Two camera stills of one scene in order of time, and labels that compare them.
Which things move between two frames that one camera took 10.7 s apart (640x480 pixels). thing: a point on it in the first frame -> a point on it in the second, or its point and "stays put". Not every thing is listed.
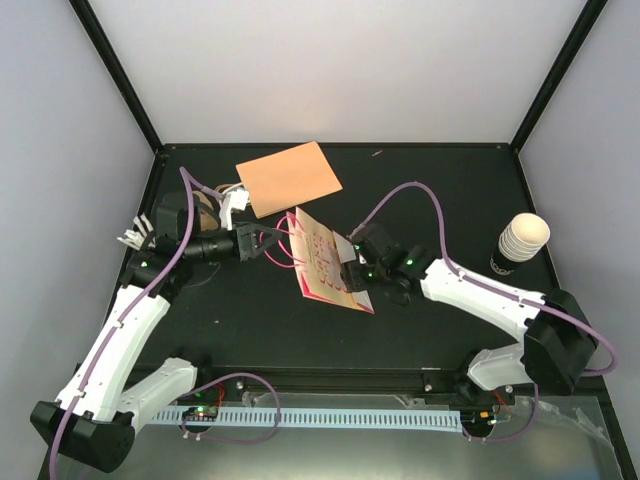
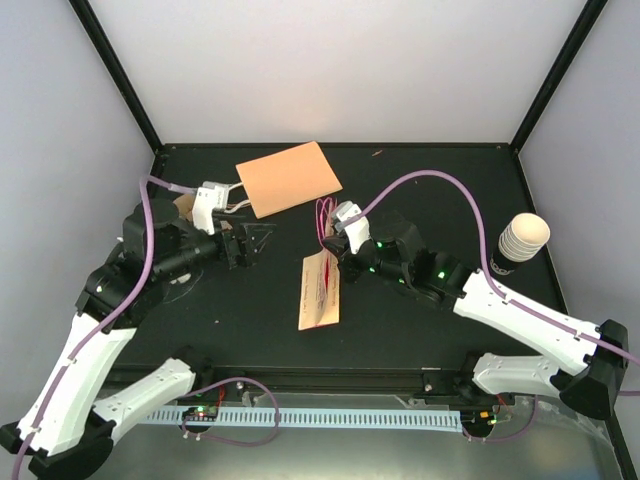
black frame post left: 119,69 stays put
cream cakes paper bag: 321,254 -> 321,275
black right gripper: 351,277 stays put
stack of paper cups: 524,236 stays put
